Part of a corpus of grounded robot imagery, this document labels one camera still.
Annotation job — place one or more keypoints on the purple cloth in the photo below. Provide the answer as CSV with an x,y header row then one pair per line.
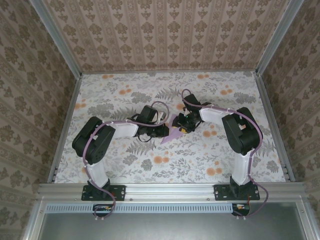
x,y
172,136

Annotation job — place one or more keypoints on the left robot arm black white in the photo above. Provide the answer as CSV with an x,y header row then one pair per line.
x,y
97,150

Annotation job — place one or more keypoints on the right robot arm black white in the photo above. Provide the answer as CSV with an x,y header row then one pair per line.
x,y
245,140

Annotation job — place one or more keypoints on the floral table cover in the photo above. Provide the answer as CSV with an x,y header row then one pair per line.
x,y
175,165

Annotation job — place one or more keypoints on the black connector box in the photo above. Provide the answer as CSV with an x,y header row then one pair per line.
x,y
101,211
243,211

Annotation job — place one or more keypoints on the grey metal panel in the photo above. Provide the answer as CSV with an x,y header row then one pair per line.
x,y
170,227

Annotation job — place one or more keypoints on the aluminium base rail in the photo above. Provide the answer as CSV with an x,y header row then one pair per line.
x,y
170,191

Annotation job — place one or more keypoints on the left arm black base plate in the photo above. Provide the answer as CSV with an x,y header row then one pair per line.
x,y
120,192

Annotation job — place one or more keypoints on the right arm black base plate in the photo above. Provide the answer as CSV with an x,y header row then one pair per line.
x,y
221,192

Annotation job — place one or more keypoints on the aluminium side rail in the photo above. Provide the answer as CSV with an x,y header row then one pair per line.
x,y
272,120
67,120

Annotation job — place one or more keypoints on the aluminium frame post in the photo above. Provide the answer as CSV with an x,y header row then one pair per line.
x,y
277,37
57,40

